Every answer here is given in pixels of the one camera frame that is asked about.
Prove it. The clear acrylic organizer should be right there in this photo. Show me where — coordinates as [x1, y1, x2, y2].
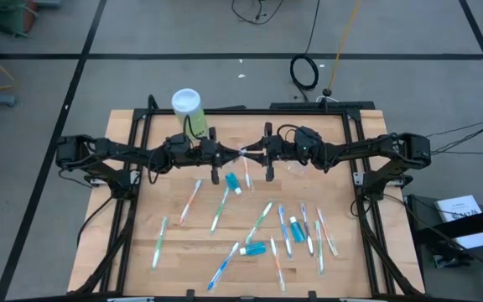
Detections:
[283, 161, 309, 177]

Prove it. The black power strip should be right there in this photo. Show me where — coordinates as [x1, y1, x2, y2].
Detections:
[269, 100, 376, 112]

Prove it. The black cart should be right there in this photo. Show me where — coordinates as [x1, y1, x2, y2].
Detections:
[404, 193, 483, 272]

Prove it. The green toothbrush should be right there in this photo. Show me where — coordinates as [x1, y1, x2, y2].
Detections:
[244, 200, 274, 246]
[209, 186, 231, 235]
[313, 220, 326, 277]
[151, 216, 169, 271]

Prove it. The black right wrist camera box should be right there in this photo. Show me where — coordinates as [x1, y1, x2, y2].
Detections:
[293, 125, 323, 148]

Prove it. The yellow hanging cable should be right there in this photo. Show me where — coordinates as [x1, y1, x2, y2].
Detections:
[327, 0, 362, 91]

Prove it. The green bag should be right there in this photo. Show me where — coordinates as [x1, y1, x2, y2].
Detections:
[0, 0, 40, 38]

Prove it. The thin black floor cable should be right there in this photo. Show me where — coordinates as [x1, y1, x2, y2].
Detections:
[425, 117, 483, 138]
[432, 148, 483, 156]

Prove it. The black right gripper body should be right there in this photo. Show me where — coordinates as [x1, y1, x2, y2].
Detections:
[265, 122, 325, 182]

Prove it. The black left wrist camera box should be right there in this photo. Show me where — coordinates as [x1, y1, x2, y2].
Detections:
[164, 133, 193, 155]

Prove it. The black aluminium table frame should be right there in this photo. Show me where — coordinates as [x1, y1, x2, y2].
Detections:
[73, 107, 425, 302]

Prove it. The small blue mouthwash bottle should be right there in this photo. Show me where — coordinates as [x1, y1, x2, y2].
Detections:
[288, 216, 307, 244]
[239, 241, 267, 257]
[224, 171, 243, 196]

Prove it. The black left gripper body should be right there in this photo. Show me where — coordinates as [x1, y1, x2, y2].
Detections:
[160, 127, 221, 185]

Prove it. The white booklet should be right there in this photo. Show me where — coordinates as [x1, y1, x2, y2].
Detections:
[434, 194, 483, 250]

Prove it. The purple toothbrush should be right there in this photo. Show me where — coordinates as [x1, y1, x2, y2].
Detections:
[299, 202, 316, 257]

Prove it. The green wipes canister white lid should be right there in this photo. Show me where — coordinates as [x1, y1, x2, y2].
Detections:
[170, 87, 209, 142]

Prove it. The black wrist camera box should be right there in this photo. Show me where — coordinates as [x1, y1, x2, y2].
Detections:
[293, 125, 323, 148]
[164, 133, 193, 155]

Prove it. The black coiled cable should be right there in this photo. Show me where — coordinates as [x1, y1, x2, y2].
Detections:
[289, 0, 322, 104]

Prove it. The black looped floor cable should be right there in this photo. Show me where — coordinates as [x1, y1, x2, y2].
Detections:
[230, 0, 285, 26]

